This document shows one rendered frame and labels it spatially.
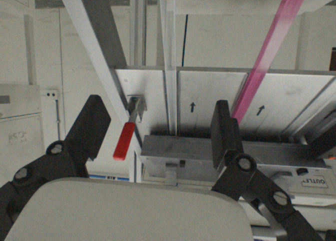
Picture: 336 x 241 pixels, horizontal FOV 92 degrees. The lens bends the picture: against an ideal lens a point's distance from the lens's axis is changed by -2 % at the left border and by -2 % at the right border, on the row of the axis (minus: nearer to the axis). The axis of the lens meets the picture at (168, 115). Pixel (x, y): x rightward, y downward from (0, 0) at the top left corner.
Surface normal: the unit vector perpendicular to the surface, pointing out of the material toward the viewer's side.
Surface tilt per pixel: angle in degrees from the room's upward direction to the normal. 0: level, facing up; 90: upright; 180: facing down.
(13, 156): 90
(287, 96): 45
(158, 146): 135
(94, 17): 90
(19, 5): 90
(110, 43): 90
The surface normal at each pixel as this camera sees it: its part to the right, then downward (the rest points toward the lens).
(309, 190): -0.05, -0.59
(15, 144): 0.99, 0.05
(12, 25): -0.11, 0.15
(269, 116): -0.10, 0.80
